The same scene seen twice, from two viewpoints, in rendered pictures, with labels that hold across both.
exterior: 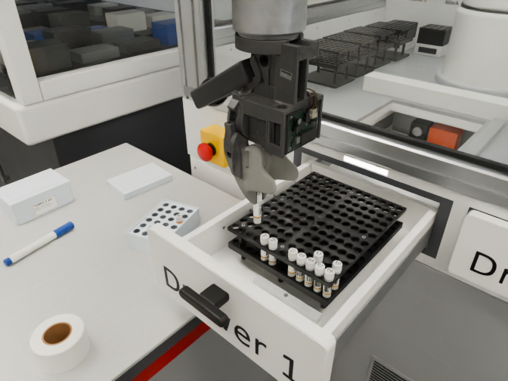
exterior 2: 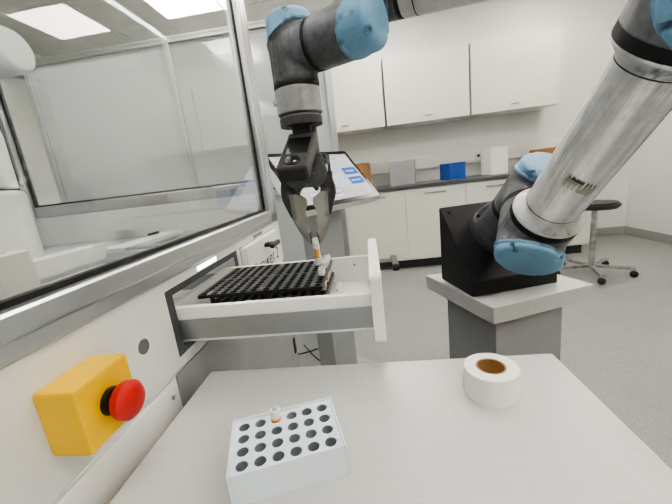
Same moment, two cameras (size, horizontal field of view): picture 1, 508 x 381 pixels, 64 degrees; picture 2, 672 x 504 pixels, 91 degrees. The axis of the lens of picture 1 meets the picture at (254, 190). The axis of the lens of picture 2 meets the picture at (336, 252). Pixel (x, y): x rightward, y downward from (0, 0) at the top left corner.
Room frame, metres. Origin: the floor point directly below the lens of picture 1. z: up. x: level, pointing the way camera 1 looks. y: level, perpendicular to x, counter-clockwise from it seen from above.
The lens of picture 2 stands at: (0.75, 0.48, 1.07)
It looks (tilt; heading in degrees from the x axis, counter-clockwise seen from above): 13 degrees down; 235
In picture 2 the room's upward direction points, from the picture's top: 7 degrees counter-clockwise
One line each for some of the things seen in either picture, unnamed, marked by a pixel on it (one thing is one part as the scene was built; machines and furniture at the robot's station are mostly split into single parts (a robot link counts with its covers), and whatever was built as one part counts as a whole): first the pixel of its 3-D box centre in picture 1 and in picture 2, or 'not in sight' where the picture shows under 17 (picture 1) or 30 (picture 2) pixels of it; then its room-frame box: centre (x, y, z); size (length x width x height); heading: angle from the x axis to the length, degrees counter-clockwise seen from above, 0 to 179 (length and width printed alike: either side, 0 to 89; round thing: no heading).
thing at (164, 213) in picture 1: (165, 227); (287, 445); (0.63, 0.17, 0.78); 0.12 x 0.08 x 0.04; 156
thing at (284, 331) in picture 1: (227, 305); (375, 280); (0.35, 0.03, 0.87); 0.29 x 0.02 x 0.11; 48
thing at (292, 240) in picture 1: (318, 233); (275, 290); (0.50, -0.10, 0.87); 0.22 x 0.18 x 0.06; 138
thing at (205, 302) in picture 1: (210, 299); (388, 263); (0.33, 0.05, 0.91); 0.07 x 0.04 x 0.01; 48
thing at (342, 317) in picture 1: (321, 233); (271, 293); (0.51, -0.11, 0.86); 0.40 x 0.26 x 0.06; 138
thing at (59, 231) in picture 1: (40, 242); not in sight; (0.60, 0.41, 0.77); 0.14 x 0.02 x 0.02; 147
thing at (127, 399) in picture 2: (206, 151); (123, 399); (0.77, 0.10, 0.88); 0.04 x 0.03 x 0.04; 48
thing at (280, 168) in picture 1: (278, 168); (303, 217); (0.45, -0.03, 1.01); 0.06 x 0.03 x 0.09; 48
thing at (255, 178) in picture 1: (258, 180); (324, 215); (0.42, -0.01, 1.01); 0.06 x 0.03 x 0.09; 48
